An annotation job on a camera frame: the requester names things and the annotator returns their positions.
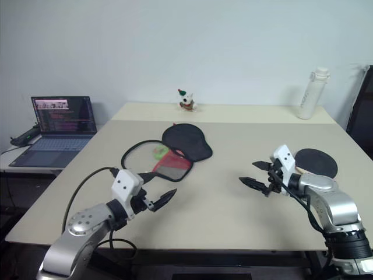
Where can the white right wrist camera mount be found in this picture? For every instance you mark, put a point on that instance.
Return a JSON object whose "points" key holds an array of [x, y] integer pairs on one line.
{"points": [[284, 160]]}

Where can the black handheld controller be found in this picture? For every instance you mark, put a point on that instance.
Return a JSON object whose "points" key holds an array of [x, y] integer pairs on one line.
{"points": [[26, 135]]}

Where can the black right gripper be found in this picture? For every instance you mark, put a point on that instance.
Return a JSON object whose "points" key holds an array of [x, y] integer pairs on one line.
{"points": [[277, 183]]}

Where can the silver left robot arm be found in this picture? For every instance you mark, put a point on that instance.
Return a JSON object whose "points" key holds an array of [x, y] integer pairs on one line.
{"points": [[81, 233]]}

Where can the open blue laptop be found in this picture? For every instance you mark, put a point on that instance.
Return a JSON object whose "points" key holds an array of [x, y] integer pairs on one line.
{"points": [[58, 143]]}

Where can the small green round charm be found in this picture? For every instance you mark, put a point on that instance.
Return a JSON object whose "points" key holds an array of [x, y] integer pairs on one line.
{"points": [[160, 152]]}

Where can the white water bottle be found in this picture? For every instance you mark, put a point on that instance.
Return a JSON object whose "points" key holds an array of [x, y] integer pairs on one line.
{"points": [[310, 96]]}

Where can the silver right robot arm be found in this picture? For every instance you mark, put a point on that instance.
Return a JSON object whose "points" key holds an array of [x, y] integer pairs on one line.
{"points": [[335, 198]]}

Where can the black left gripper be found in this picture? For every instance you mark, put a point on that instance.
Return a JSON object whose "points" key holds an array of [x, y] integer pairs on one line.
{"points": [[140, 202]]}

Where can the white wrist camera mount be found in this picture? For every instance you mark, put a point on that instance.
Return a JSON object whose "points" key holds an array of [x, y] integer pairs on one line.
{"points": [[284, 160], [125, 183]]}

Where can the black table frame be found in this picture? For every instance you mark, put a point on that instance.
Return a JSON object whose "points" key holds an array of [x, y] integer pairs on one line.
{"points": [[221, 259]]}

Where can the white dog plush toy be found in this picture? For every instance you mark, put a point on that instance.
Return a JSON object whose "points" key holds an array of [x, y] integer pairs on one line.
{"points": [[186, 102]]}

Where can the black paddle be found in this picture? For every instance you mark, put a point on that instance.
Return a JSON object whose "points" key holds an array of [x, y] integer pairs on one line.
{"points": [[317, 161]]}

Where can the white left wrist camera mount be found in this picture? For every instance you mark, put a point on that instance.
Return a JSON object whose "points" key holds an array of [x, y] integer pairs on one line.
{"points": [[125, 183]]}

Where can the black office chair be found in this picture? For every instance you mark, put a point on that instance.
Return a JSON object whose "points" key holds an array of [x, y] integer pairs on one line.
{"points": [[362, 116]]}

